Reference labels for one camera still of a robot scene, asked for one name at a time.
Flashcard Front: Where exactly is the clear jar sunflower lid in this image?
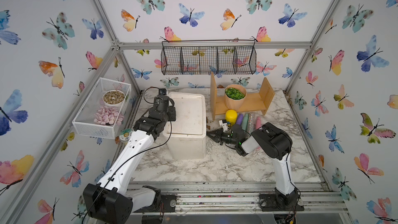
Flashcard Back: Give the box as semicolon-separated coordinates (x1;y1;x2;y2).
119;129;133;143

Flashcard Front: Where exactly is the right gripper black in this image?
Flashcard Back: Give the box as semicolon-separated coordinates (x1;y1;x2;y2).
205;128;238;147

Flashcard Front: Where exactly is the white mesh wall basket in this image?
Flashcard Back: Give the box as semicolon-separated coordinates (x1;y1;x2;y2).
73;78;131;139

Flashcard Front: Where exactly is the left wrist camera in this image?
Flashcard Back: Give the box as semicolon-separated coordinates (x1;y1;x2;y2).
158;88;167;95

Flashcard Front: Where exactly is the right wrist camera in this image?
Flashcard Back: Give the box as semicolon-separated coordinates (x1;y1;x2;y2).
219;119;230;132

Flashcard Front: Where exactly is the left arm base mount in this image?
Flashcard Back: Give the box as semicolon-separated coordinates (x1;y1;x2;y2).
132;186;177;213

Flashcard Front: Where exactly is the white drawer cabinet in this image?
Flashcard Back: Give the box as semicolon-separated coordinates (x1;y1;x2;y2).
162;92;206;160

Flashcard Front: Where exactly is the pink petal pile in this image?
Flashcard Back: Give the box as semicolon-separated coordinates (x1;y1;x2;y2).
93;106;124;125

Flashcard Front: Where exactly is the purple microphone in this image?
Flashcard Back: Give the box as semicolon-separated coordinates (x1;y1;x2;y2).
235;114;244;125

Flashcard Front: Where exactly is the green microphone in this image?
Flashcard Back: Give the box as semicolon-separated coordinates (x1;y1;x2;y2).
241;113;249;131

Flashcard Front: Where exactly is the pink pot with green plant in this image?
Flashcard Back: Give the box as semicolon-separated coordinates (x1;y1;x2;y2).
224;84;247;111

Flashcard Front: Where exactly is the black wire wall basket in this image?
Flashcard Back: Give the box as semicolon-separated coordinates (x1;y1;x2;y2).
160;39;257;77

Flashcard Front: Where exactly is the pink microphone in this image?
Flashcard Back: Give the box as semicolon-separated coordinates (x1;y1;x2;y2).
255;116;262;130

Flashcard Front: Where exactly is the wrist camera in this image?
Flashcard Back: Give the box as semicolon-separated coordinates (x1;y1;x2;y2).
219;119;230;132
158;88;167;95

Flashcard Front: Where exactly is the white bowl of nuts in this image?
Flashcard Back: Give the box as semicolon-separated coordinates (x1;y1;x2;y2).
103;90;126;107

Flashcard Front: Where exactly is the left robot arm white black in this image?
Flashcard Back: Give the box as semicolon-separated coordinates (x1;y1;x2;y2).
83;95;176;224

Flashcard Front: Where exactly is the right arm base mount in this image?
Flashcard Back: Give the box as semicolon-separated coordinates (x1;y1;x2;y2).
259;189;304;212

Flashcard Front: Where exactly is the wooden shelf stand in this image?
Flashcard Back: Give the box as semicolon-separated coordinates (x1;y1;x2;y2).
210;72;275;119

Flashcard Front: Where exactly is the yellow plastic jar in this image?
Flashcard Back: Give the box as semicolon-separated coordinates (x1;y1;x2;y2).
226;110;238;126

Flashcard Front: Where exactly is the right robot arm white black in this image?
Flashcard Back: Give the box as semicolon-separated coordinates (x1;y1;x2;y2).
206;122;299;209

